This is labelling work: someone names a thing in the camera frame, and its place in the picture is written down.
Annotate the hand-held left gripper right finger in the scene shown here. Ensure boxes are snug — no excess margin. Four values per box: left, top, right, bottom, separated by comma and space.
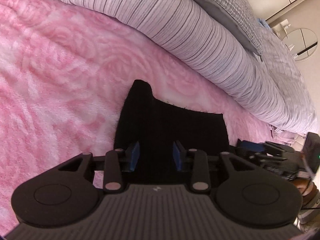
172, 140, 254, 193

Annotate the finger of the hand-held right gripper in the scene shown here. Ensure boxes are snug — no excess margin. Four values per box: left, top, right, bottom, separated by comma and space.
236, 139, 263, 155
250, 141, 297, 162

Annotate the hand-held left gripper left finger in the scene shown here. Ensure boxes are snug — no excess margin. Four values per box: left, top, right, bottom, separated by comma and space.
57, 141, 140, 193

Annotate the black garment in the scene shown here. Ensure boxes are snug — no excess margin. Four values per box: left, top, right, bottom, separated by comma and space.
113, 79, 230, 184

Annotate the grey patterned quilt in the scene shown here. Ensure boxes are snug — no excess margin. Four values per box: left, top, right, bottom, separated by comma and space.
259, 26, 317, 130

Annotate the pink floral fleece blanket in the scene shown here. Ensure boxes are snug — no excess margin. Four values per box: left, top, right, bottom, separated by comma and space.
0, 0, 308, 235

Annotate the small white shelf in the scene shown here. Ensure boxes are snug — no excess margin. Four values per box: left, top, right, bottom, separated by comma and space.
272, 21, 292, 40

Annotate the striped pale duvet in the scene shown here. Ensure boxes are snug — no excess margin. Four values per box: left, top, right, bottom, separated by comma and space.
0, 0, 318, 136

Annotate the grey checked pillow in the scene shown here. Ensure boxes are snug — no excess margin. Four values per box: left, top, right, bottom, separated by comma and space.
171, 0, 264, 63

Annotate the round wall mirror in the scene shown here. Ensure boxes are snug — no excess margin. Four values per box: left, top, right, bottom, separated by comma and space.
282, 28, 318, 62

